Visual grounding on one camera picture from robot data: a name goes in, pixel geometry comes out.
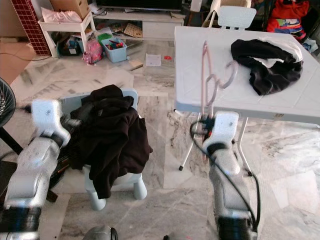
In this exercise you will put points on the white paper sheet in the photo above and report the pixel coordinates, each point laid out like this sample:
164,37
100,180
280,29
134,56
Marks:
153,60

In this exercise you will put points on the pink plastic hanger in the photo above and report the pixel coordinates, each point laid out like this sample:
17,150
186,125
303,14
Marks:
204,75

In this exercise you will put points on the white television stand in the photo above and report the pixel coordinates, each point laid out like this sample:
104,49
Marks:
160,30

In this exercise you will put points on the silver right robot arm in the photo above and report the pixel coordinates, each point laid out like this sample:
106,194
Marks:
227,185

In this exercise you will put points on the small wooden board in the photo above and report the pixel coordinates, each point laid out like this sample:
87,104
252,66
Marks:
136,65

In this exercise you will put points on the pink bag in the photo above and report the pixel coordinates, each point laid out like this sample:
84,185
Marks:
94,52

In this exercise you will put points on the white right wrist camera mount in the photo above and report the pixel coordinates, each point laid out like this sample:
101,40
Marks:
224,127

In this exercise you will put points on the brown cardboard box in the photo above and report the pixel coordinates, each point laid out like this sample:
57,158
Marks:
70,6

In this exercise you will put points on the red backpack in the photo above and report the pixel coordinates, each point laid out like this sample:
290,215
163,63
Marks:
290,12

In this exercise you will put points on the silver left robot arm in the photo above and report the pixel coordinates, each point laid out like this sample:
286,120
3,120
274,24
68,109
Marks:
37,175

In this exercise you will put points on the black fleece garment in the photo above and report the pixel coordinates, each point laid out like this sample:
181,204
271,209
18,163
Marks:
115,145

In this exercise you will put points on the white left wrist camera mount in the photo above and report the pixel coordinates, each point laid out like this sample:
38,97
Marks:
47,117

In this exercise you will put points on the black television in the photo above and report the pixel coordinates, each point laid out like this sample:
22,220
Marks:
140,4

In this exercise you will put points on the pink folded cloth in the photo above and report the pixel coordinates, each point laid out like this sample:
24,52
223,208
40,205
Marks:
62,16

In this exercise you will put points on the light blue toy bin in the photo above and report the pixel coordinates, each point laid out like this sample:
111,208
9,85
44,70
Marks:
116,52

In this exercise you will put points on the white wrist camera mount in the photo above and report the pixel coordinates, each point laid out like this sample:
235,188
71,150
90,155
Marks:
47,117
224,127

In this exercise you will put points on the white wooden shelf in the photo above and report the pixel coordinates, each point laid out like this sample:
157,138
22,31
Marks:
70,23

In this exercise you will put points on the light blue plastic chair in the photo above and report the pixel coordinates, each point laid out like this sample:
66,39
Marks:
95,195

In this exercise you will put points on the small red object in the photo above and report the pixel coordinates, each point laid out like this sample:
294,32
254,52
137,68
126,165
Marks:
167,57

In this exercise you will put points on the white plastic chair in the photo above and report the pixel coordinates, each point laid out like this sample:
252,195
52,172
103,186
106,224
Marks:
237,17

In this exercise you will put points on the red tiled column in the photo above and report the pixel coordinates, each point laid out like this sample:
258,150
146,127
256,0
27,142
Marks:
27,27

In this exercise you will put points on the dark blue bag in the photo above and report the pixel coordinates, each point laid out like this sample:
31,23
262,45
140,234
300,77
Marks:
70,45

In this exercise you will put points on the grey robot left leg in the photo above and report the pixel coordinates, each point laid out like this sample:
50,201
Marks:
100,234

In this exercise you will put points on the black and white garment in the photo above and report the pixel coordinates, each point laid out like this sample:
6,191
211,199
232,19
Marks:
270,75

